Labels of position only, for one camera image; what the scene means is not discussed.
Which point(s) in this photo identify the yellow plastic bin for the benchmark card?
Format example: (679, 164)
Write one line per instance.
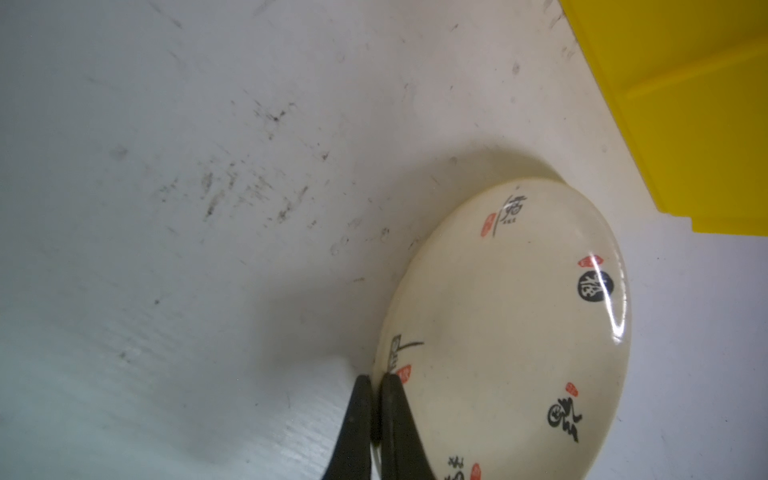
(686, 83)

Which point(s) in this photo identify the pale yellow small plate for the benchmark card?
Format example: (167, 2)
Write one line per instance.
(510, 332)

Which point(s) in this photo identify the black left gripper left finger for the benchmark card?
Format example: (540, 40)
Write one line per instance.
(351, 457)

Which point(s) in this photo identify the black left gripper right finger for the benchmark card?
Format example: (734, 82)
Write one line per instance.
(402, 453)

